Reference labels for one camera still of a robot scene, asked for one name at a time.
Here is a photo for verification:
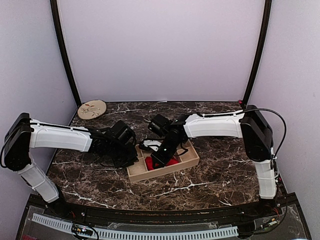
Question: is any plain red sock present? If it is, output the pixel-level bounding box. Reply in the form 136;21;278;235
144;156;157;171

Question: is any white slotted cable duct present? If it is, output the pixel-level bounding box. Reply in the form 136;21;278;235
31;213;239;240

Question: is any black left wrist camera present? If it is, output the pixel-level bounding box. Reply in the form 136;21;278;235
111;120;137;145

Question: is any red snowflake santa sock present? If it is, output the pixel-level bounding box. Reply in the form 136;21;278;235
165;158;179;167

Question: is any black front table rail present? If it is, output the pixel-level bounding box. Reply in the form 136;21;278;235
24;189;301;227

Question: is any bird painted ceramic plate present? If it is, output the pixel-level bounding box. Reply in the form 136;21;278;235
77;100;107;120

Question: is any black right frame post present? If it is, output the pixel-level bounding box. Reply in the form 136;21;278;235
240;0;273;109

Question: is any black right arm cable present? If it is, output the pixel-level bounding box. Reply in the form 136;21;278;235
197;107;288;168

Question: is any black frame post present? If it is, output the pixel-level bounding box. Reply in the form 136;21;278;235
240;0;273;109
49;0;82;107

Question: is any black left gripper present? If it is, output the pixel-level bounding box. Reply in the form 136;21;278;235
107;141;138;169

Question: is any black left frame post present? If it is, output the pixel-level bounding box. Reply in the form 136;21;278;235
49;0;82;107

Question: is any wooden compartment tray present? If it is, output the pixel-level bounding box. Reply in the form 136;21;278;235
126;140;200;183

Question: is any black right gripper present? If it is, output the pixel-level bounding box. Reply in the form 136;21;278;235
150;137;182;169

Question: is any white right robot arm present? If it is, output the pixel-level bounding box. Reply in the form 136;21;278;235
148;105;277;217

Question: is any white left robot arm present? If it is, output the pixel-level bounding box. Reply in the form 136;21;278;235
0;112;138;218

